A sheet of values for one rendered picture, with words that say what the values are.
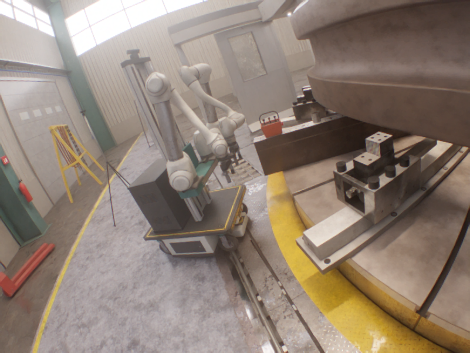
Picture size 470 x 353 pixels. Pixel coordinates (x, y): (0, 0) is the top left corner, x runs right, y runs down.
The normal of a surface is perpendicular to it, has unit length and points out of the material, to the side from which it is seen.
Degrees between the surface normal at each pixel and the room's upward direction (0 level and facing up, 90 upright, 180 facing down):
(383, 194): 90
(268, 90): 90
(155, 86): 84
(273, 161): 90
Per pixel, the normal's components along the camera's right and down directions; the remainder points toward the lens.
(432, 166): 0.15, 0.04
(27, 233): 0.26, 0.33
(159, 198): -0.22, 0.50
